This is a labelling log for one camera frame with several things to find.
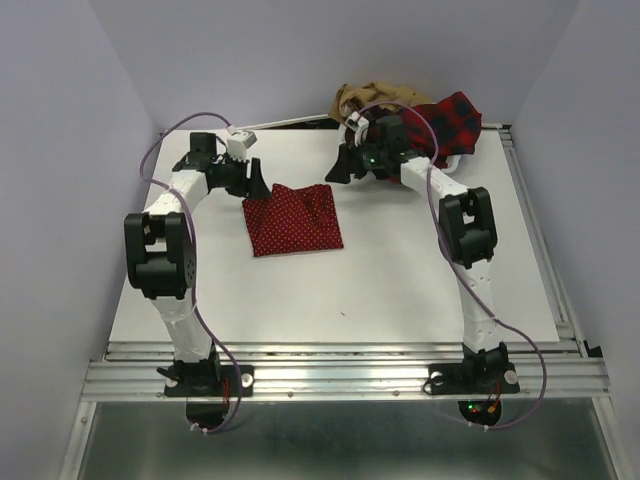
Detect aluminium frame rails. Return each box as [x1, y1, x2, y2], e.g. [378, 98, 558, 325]
[63, 129, 627, 479]

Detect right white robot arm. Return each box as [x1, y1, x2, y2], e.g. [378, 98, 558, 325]
[325, 112, 511, 395]

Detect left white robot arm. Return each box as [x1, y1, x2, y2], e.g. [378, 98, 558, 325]
[124, 128, 271, 397]

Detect tan brown skirt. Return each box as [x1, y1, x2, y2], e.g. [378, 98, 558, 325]
[328, 81, 433, 124]

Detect white board strip behind table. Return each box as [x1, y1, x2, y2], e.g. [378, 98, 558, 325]
[239, 114, 328, 130]

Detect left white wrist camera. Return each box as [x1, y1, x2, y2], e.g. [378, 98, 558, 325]
[227, 125, 257, 162]

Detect red polka dot skirt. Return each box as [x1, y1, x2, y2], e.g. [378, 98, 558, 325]
[242, 184, 344, 257]

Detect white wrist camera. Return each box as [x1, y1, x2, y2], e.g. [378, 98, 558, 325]
[227, 125, 257, 162]
[345, 111, 370, 147]

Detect red black plaid skirt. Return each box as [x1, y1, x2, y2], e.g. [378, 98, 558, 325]
[364, 89, 485, 184]

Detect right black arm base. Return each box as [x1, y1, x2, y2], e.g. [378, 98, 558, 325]
[422, 362, 521, 429]

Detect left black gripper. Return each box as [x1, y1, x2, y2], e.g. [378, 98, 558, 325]
[216, 152, 271, 200]

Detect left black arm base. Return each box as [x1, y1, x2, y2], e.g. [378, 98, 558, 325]
[156, 365, 255, 434]

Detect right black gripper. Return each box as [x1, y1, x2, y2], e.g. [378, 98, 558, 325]
[322, 134, 387, 184]

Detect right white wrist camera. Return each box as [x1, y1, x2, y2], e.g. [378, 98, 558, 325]
[345, 111, 370, 147]

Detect white plastic basket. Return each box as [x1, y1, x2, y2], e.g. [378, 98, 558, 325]
[335, 122, 464, 174]

